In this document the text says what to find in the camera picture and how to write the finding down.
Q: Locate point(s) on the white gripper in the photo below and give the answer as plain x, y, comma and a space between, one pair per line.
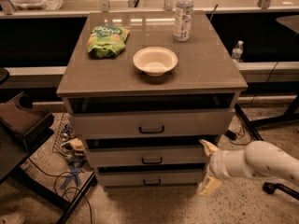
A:
217, 165

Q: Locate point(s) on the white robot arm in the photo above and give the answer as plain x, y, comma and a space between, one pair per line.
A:
258, 159

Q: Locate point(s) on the white shoe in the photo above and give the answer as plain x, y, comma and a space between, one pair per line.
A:
12, 218

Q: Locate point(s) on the green chip bag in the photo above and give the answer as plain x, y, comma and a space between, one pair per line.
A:
107, 41

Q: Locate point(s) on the black table leg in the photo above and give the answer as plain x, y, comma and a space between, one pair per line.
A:
253, 132

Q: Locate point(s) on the white paper bowl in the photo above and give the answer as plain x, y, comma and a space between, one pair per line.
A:
155, 61

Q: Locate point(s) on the black caster wheel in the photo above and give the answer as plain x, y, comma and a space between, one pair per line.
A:
270, 188

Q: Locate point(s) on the dark brown chair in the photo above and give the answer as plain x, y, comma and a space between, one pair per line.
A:
25, 124

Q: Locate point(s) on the grey drawer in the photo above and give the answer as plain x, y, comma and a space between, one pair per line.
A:
151, 178
151, 124
139, 156

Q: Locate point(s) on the wire basket with clutter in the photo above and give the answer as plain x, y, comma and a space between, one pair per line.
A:
66, 143

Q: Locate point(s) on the grey drawer cabinet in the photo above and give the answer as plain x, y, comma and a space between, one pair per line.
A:
205, 78

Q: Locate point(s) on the clear water bottle on cabinet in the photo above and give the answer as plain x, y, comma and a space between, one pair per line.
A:
183, 20

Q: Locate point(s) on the small water bottle on ledge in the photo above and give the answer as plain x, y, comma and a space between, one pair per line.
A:
237, 51

